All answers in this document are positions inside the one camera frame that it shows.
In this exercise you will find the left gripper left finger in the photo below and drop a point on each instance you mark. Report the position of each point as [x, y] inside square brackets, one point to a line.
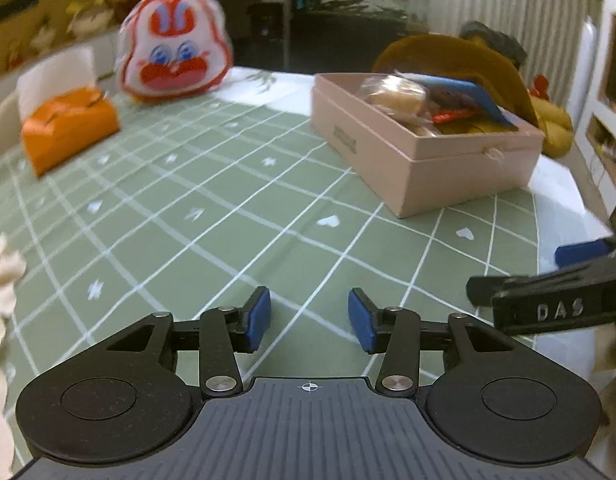
[223, 332]

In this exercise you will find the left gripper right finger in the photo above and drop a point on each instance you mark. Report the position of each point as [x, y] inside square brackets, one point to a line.
[393, 332]

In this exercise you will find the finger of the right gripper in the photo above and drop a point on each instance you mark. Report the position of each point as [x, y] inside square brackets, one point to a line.
[575, 297]
[568, 255]

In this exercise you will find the yellow snack packets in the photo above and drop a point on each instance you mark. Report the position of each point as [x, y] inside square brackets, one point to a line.
[474, 125]

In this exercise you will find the red snack packet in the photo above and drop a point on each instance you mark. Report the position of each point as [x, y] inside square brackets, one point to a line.
[446, 115]

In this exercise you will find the blue snack packet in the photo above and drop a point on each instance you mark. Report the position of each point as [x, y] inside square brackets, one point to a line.
[455, 93]

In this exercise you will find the round bread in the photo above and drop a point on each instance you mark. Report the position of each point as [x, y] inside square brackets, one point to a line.
[397, 97]

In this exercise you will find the green checkered tablecloth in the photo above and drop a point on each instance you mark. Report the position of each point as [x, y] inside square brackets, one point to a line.
[193, 204]

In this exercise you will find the pink cardboard box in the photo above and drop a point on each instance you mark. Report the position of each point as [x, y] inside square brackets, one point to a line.
[412, 173]

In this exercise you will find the yellow armchair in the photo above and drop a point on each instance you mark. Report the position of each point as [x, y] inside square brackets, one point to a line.
[554, 121]

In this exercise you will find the white paper bag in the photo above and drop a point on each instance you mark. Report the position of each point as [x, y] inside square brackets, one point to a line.
[12, 269]

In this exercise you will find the brown fuzzy blanket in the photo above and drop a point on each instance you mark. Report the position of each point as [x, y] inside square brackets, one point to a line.
[456, 58]

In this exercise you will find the orange tissue pack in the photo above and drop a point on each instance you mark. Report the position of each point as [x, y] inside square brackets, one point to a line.
[62, 110]

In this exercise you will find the rabbit face plastic bag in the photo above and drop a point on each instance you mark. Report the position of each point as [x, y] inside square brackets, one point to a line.
[168, 49]

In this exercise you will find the beige dining chair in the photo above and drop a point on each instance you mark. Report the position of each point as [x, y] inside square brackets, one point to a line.
[10, 125]

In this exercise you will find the glass fish tank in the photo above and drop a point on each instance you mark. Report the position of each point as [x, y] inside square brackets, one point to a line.
[347, 35]

